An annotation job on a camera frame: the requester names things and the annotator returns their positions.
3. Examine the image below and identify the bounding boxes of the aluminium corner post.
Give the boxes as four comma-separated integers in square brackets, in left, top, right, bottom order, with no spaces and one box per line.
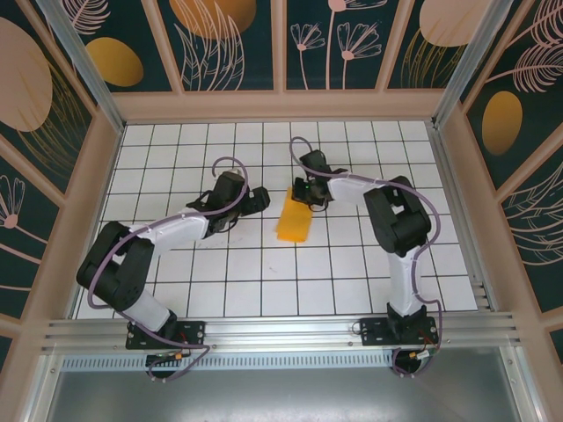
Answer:
[34,0,127,133]
[430,0,515,128]

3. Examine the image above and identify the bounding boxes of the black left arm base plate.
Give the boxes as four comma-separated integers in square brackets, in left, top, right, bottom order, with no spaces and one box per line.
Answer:
[126,320,207,351]

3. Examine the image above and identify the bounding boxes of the wall panel single pink flower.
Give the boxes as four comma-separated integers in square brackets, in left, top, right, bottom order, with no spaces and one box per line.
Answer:
[0,153,62,320]

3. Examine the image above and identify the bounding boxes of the aluminium frame bar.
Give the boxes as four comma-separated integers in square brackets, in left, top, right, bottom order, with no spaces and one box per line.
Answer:
[24,351,61,422]
[501,346,545,422]

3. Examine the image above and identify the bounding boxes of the long aluminium mounting rail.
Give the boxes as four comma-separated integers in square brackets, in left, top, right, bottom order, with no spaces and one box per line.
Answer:
[41,310,524,353]

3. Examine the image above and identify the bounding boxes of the wall panel pink leaf outlines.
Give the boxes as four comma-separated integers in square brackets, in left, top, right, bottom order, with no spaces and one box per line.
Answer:
[501,166,563,314]

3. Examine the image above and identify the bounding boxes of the slotted grey cable duct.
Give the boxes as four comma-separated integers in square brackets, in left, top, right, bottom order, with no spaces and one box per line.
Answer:
[61,354,397,370]

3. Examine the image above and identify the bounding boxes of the grey metal sheet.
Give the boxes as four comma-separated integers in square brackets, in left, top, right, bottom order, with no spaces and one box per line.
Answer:
[41,367,540,422]

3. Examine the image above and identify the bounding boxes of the wall panel orange circle leaves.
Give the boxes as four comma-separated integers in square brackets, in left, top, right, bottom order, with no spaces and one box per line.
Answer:
[157,0,282,93]

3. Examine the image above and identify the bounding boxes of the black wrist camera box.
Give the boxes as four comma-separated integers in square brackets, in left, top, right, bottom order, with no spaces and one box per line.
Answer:
[248,186,270,216]
[292,176,316,204]

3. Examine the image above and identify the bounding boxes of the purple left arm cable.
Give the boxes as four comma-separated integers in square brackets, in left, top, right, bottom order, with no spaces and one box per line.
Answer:
[87,156,252,384]

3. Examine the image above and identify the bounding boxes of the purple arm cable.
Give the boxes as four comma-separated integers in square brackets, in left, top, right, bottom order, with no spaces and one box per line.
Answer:
[87,156,252,384]
[289,136,443,380]

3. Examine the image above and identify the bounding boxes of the wall panel large pink disc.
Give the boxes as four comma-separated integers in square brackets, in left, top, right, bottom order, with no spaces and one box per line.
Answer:
[0,17,97,197]

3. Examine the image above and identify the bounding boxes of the wall panel oval and feathers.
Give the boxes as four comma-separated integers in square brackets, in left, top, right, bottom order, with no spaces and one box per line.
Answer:
[460,0,563,191]

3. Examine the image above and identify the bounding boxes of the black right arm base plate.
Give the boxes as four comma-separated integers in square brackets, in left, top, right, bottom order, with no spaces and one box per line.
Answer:
[359,316,439,348]

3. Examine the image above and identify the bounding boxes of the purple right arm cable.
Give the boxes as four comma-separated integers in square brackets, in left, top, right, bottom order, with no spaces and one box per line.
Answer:
[289,136,443,380]

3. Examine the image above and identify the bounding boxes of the orange paper sheet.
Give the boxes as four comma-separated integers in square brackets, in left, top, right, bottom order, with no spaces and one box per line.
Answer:
[275,186,314,244]

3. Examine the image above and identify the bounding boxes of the wall panel pink circle stems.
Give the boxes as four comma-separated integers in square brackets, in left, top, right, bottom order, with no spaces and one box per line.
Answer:
[386,0,498,91]

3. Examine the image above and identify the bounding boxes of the wall panel with orange oval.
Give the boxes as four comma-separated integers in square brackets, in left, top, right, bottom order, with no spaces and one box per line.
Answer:
[65,0,173,94]

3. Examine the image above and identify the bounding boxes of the wall panel with pink flowers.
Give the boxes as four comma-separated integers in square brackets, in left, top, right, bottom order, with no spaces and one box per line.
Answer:
[285,0,408,92]

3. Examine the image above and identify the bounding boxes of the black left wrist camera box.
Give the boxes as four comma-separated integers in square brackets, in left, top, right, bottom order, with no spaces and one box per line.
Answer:
[248,186,270,216]

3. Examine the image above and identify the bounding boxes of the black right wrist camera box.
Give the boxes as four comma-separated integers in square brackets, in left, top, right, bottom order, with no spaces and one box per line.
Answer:
[292,176,316,204]

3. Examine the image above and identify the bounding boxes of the aluminium side rail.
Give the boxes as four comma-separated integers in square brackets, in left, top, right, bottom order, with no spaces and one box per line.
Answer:
[428,122,492,313]

